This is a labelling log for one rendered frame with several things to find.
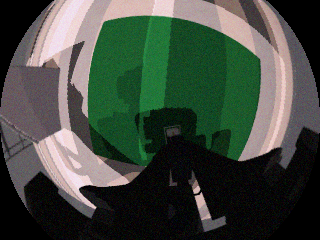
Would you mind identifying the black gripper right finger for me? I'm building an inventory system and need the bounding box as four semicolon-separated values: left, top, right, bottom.
185;140;281;220

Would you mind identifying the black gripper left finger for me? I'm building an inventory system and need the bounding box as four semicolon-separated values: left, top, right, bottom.
79;144;171;231

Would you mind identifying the black cooling fan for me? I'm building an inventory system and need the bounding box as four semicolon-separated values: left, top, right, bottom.
160;185;204;237

